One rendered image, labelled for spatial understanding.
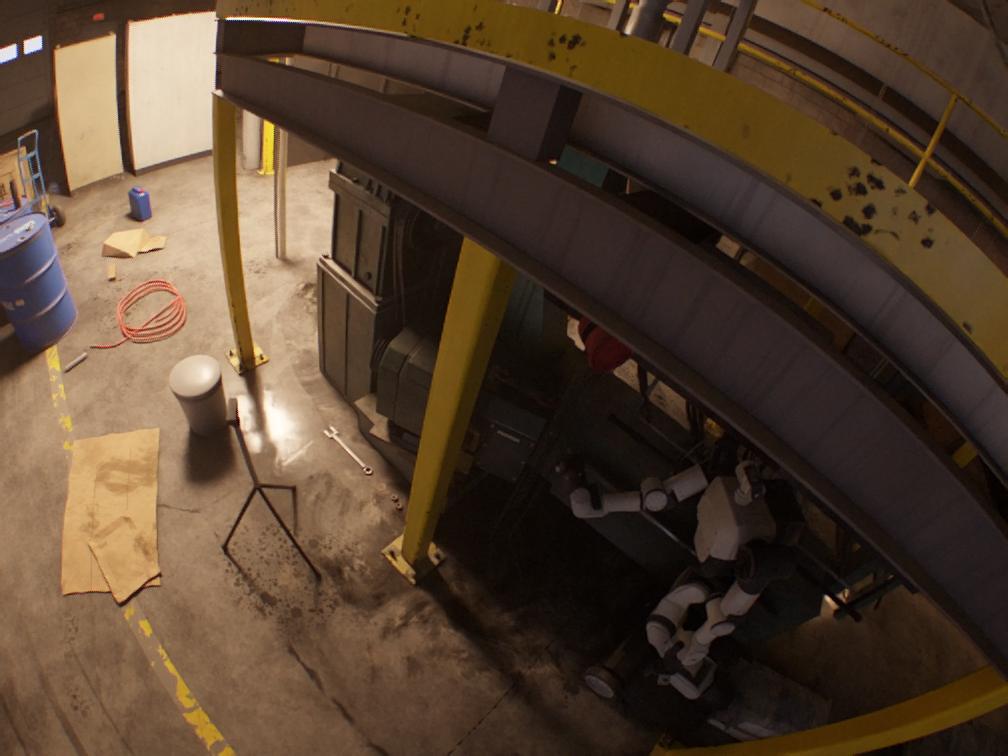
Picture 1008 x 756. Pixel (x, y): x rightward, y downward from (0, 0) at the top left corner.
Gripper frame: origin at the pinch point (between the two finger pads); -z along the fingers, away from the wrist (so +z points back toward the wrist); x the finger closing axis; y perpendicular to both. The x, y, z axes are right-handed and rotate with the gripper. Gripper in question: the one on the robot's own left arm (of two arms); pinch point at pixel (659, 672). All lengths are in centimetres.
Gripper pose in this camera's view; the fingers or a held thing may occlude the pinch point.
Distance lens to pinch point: 193.2
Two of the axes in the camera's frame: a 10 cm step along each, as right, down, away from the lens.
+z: 2.1, -8.3, -5.2
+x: -9.7, -2.4, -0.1
